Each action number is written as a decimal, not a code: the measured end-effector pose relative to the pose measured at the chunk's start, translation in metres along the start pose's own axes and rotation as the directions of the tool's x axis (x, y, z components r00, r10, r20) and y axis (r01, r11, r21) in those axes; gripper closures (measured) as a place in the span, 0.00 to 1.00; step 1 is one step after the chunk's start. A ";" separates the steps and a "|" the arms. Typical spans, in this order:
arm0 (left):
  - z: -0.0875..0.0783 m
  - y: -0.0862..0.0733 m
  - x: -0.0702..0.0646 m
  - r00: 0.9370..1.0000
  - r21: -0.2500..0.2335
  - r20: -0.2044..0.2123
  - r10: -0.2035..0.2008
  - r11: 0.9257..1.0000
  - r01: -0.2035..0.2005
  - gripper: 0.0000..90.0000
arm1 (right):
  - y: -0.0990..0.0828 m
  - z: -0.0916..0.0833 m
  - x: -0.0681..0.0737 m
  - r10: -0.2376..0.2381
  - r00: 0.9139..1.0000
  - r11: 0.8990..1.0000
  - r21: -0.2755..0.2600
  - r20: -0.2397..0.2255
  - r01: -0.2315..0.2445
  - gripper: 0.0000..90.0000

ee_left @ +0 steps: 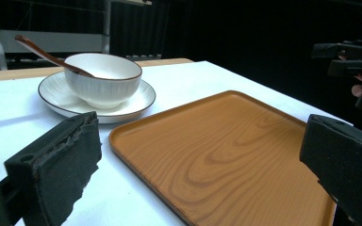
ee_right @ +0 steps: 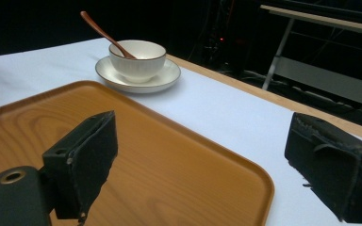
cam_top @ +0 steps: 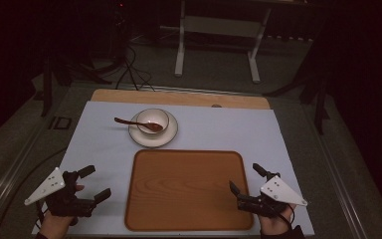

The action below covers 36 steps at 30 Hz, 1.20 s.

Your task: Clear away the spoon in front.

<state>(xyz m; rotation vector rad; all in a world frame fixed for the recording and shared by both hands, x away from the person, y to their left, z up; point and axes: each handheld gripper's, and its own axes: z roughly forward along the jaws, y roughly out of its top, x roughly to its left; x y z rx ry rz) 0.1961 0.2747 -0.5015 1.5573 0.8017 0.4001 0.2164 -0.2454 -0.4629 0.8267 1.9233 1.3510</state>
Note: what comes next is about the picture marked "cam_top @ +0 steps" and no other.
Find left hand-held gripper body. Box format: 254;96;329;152
24;166;97;227

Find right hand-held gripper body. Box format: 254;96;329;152
236;170;309;219

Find person's right hand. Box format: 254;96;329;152
258;203;296;236

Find person's left hand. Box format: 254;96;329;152
39;184;86;239

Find person's dark right sleeve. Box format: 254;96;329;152
261;224;306;239

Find brown wooden tray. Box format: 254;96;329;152
124;148;255;233

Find black square floor socket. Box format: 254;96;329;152
48;116;73;130

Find white table mat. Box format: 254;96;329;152
31;101;315;237

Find dark brown wooden spoon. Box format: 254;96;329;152
113;117;164;133

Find white plate with dark rim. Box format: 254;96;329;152
127;110;179;149

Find white bowl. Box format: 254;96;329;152
135;108;170;135

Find black stand pole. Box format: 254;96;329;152
41;54;55;118

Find black tripod stand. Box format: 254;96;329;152
264;64;332;136

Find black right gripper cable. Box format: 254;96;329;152
276;205;295;234

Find metal floor rail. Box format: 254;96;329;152
0;111;63;230
302;104;369;239

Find black cables on floor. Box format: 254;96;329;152
114;44;156;92

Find white metal stand frame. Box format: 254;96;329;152
174;0;274;85

